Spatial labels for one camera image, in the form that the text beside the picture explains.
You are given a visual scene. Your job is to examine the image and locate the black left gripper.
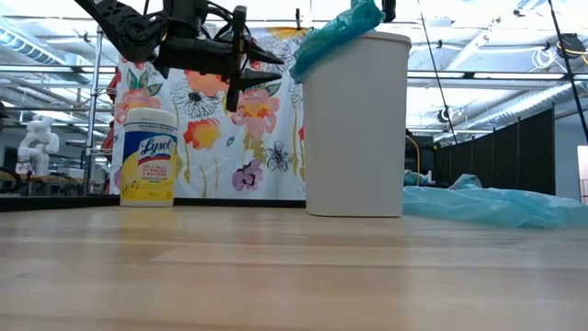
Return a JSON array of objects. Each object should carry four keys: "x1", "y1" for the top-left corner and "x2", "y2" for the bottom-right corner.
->
[{"x1": 155, "y1": 5, "x2": 286, "y2": 113}]

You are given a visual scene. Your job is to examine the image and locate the teal trash bag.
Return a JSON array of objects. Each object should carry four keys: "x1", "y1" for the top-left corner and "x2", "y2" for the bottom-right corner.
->
[{"x1": 288, "y1": 0, "x2": 387, "y2": 85}]

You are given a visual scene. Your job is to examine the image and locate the white plastic trash bin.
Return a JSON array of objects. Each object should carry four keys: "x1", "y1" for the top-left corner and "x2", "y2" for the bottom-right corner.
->
[{"x1": 301, "y1": 29, "x2": 413, "y2": 218}]

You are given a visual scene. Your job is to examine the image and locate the light blue flat trash bag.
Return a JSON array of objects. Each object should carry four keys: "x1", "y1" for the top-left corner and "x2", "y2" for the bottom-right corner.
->
[{"x1": 401, "y1": 173, "x2": 588, "y2": 230}]

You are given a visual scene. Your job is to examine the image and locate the white floral cloth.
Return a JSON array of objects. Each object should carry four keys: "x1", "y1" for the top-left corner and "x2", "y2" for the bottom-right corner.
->
[{"x1": 108, "y1": 26, "x2": 308, "y2": 200}]

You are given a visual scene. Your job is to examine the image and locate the yellow Lysol wipes canister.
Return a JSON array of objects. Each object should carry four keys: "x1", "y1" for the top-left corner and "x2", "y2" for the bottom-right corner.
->
[{"x1": 119, "y1": 108, "x2": 179, "y2": 208}]

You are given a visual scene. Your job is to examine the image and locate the red fabric item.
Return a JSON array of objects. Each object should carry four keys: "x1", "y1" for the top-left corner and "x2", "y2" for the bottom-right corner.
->
[{"x1": 103, "y1": 68, "x2": 121, "y2": 153}]

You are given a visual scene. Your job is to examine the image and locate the teal white bundle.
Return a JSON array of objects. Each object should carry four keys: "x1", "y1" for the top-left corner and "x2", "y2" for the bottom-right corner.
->
[{"x1": 403, "y1": 168, "x2": 435, "y2": 188}]

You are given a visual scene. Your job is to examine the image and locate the black hanging reel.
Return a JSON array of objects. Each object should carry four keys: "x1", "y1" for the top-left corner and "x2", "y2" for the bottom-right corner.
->
[{"x1": 556, "y1": 32, "x2": 587, "y2": 60}]

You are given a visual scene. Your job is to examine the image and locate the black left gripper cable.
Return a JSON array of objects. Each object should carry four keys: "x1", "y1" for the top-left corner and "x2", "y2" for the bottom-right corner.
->
[{"x1": 201, "y1": 0, "x2": 243, "y2": 42}]

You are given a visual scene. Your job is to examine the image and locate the yellow hanging cable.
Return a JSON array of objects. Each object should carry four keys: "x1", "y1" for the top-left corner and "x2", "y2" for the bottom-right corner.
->
[{"x1": 404, "y1": 132, "x2": 422, "y2": 185}]

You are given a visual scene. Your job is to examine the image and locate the metal wire rack cart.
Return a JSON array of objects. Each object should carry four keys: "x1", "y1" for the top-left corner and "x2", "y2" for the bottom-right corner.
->
[{"x1": 82, "y1": 27, "x2": 116, "y2": 195}]

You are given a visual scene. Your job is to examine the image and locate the black partition wall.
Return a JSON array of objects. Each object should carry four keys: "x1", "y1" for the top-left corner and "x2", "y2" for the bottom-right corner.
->
[{"x1": 434, "y1": 104, "x2": 556, "y2": 196}]

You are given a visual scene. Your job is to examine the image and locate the long taut black cable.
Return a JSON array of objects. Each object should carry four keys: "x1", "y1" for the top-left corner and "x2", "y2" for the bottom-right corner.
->
[{"x1": 547, "y1": 0, "x2": 588, "y2": 144}]

